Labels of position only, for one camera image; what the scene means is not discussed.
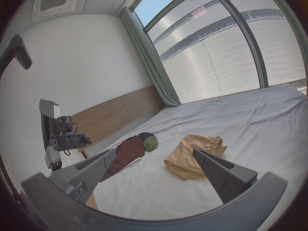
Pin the white garment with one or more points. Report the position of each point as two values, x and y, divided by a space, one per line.
134 162

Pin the green garment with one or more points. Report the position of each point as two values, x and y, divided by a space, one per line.
151 144

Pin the white ceiling air conditioner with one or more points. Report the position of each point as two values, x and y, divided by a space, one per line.
56 1

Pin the window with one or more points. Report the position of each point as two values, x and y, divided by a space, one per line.
216 56

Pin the black garment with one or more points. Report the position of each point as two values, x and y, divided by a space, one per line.
144 136

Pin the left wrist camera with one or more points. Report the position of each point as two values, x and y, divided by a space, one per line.
67 126

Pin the dark brown garment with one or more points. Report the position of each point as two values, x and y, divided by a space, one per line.
125 155

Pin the tan shorts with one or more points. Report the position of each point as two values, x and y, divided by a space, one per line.
187 155

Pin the bed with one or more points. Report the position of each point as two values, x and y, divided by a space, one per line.
240 129

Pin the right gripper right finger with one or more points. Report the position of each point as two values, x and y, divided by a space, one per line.
226 177

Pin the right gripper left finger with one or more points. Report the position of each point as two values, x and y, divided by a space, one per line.
86 174

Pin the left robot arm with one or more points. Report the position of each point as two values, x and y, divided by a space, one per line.
49 108

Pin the grey-green curtain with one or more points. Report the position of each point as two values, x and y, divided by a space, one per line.
154 68

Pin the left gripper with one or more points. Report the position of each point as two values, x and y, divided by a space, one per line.
69 142

